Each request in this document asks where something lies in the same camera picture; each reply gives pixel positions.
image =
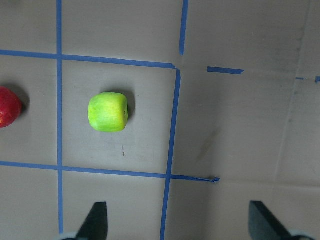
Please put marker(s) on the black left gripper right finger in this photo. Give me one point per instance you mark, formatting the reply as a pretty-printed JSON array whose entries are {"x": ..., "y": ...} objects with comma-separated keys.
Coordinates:
[{"x": 263, "y": 225}]

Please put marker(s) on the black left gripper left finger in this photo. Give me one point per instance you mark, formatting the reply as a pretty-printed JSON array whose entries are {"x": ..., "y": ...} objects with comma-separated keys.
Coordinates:
[{"x": 95, "y": 226}]

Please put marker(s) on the green apple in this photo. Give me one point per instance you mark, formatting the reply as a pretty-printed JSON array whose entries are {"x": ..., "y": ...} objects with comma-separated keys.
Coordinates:
[{"x": 108, "y": 112}]

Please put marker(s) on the red apple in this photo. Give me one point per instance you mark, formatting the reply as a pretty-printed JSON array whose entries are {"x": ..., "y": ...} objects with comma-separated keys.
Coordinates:
[{"x": 10, "y": 107}]

